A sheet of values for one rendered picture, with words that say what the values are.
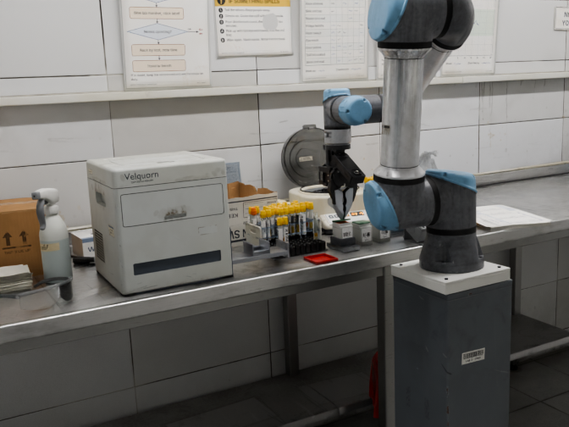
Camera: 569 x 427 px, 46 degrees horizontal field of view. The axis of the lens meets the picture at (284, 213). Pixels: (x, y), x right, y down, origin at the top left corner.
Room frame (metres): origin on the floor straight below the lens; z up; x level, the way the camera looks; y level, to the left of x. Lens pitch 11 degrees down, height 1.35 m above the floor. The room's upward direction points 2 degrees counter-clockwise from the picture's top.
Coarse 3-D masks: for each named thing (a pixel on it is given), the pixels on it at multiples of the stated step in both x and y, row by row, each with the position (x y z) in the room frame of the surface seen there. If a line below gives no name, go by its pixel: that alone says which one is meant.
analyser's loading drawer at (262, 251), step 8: (264, 240) 1.72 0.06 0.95; (280, 240) 1.76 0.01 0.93; (248, 248) 1.70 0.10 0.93; (256, 248) 1.74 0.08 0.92; (264, 248) 1.72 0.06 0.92; (272, 248) 1.75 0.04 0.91; (280, 248) 1.74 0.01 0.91; (288, 248) 1.72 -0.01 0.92; (232, 256) 1.69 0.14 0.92; (240, 256) 1.68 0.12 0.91; (248, 256) 1.68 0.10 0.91; (256, 256) 1.68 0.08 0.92; (264, 256) 1.69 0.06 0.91; (272, 256) 1.70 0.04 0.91; (288, 256) 1.72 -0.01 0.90
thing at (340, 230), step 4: (332, 224) 1.88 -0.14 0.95; (336, 224) 1.86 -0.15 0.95; (340, 224) 1.85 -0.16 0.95; (344, 224) 1.86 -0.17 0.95; (348, 224) 1.87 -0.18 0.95; (336, 228) 1.86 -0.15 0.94; (340, 228) 1.85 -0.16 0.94; (344, 228) 1.85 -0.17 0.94; (348, 228) 1.86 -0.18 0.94; (352, 228) 1.86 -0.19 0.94; (336, 232) 1.87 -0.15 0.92; (340, 232) 1.85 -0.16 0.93; (344, 232) 1.85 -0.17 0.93; (348, 232) 1.86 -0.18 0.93; (352, 232) 1.86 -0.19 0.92; (336, 236) 1.87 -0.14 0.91; (340, 236) 1.85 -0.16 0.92; (344, 236) 1.85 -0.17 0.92; (348, 236) 1.85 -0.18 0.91; (352, 236) 1.86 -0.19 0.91
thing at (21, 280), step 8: (0, 272) 1.63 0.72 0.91; (8, 272) 1.64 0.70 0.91; (16, 272) 1.64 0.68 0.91; (24, 272) 1.64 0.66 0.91; (0, 280) 1.56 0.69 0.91; (8, 280) 1.57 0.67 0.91; (16, 280) 1.58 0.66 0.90; (24, 280) 1.59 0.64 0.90; (0, 288) 1.56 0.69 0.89; (8, 288) 1.57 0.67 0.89; (16, 288) 1.57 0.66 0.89; (24, 288) 1.58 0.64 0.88
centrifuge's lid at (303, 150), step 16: (304, 128) 2.37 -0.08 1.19; (288, 144) 2.39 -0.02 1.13; (304, 144) 2.42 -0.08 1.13; (320, 144) 2.43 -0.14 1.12; (288, 160) 2.38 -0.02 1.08; (304, 160) 2.42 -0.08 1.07; (320, 160) 2.43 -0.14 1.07; (288, 176) 2.34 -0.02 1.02; (304, 176) 2.40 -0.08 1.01; (320, 176) 2.41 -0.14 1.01
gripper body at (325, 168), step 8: (328, 152) 1.90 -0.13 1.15; (336, 152) 1.87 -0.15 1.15; (344, 152) 1.88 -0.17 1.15; (328, 160) 1.90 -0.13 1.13; (320, 168) 1.90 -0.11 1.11; (328, 168) 1.87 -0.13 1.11; (336, 168) 1.85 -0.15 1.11; (328, 176) 1.88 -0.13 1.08; (336, 176) 1.85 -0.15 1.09; (328, 184) 1.88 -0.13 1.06; (336, 184) 1.85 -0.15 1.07; (344, 184) 1.86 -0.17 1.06
